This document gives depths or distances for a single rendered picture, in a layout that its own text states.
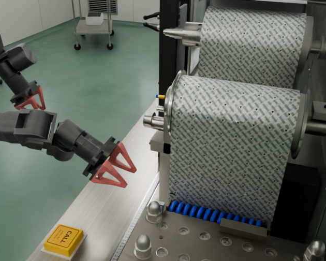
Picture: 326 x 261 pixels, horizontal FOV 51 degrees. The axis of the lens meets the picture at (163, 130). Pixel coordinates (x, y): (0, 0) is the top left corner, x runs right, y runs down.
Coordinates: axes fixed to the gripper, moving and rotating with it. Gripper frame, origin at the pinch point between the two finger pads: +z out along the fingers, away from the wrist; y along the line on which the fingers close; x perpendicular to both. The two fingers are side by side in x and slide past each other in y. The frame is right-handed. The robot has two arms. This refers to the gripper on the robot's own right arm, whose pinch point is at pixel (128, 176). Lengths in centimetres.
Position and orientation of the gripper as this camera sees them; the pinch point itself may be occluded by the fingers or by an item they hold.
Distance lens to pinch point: 82.5
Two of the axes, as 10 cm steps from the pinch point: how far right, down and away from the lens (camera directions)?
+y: -3.0, 4.7, -8.3
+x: 5.1, -6.6, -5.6
